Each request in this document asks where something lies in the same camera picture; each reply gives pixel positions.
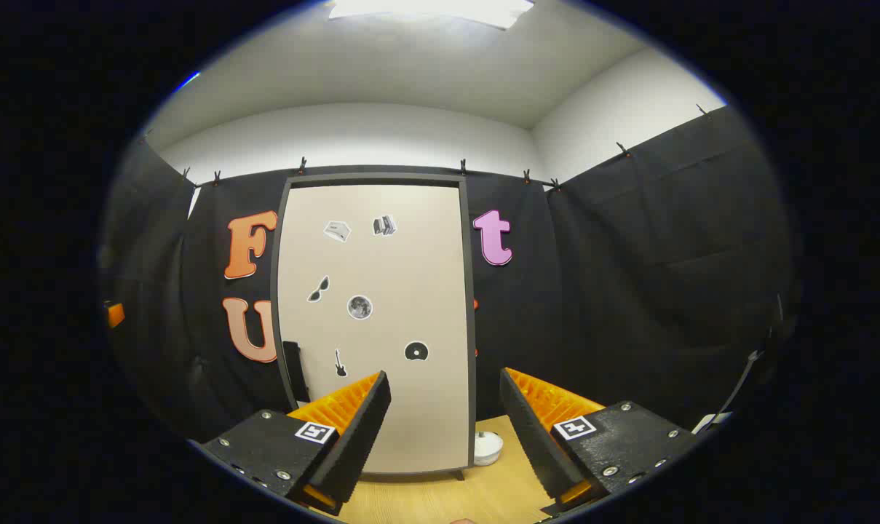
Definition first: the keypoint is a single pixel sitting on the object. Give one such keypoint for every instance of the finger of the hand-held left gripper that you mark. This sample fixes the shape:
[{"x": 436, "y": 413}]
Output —
[{"x": 115, "y": 314}]

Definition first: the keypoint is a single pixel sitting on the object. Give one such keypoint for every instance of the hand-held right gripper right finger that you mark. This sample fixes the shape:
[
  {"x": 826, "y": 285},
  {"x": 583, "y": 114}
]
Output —
[{"x": 534, "y": 444}]

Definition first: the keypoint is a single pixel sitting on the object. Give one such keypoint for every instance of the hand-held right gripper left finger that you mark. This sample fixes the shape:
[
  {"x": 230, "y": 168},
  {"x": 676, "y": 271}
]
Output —
[{"x": 359, "y": 437}]

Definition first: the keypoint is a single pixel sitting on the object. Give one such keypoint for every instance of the beige cabinet door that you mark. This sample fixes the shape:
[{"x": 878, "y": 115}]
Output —
[{"x": 403, "y": 276}]

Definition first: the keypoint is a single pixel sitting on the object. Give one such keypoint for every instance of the grey cabinet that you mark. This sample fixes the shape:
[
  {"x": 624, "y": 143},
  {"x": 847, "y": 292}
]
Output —
[{"x": 374, "y": 178}]

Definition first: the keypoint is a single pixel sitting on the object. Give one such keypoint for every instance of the small white lidded jar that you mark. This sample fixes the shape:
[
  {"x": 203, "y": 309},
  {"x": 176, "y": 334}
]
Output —
[{"x": 487, "y": 446}]

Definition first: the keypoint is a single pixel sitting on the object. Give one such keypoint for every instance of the black backdrop cloth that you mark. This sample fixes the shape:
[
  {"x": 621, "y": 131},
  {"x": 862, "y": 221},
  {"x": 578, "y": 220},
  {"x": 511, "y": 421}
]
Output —
[{"x": 629, "y": 291}]

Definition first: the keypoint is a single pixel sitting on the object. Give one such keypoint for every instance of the ceiling light panel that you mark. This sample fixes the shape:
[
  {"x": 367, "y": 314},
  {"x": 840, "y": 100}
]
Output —
[{"x": 432, "y": 9}]

